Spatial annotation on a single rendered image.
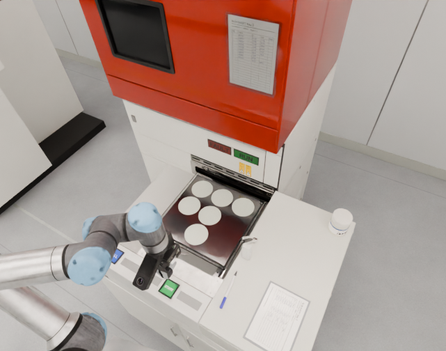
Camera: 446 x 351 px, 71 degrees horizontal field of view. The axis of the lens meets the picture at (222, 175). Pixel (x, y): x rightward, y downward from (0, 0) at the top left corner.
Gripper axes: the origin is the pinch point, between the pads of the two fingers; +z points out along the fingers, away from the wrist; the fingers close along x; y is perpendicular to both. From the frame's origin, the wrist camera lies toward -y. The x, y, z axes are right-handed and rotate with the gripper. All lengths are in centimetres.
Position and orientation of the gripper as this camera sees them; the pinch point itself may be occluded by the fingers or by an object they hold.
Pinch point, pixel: (163, 277)
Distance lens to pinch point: 109.3
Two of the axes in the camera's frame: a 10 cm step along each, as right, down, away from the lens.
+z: 0.4, 6.5, 7.6
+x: -8.7, -3.5, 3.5
